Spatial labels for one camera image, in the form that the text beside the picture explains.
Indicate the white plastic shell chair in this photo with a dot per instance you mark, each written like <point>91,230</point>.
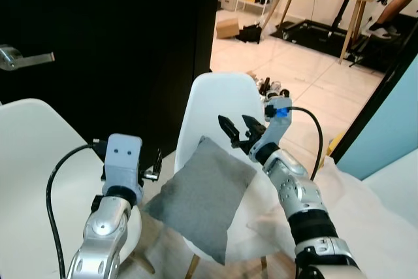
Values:
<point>39,161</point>
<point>215,106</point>

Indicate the small yellow object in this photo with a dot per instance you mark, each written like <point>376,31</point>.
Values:
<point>334,143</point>

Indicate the black door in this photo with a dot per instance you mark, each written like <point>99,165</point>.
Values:
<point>111,24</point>

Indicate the black and white shoes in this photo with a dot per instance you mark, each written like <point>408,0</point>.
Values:
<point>271,87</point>

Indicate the white bed sheet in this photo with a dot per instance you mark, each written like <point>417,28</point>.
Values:
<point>372,220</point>

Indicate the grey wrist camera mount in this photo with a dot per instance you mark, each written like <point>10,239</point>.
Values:
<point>279,110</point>
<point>123,158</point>

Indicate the brown cardboard box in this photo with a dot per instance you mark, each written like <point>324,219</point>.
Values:
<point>227,28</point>

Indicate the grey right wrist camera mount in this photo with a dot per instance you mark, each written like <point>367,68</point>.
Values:
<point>279,110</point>

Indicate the black bag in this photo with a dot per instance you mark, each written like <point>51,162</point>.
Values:
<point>251,33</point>

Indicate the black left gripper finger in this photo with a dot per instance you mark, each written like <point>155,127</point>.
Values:
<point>158,161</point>

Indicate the grey fabric pillow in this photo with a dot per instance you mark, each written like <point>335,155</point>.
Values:
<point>199,194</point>

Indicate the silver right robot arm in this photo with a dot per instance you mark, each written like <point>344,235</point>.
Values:
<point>300,200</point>

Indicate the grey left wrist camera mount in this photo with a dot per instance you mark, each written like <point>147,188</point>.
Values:
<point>123,158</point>

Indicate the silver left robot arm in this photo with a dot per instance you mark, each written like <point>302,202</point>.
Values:
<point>101,233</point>

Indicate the black door frame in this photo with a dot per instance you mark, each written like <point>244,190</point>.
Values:
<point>369,109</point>

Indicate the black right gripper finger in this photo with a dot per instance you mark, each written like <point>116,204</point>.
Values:
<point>254,127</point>
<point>232,130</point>

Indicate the black treadmill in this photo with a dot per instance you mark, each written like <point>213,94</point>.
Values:
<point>313,34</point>

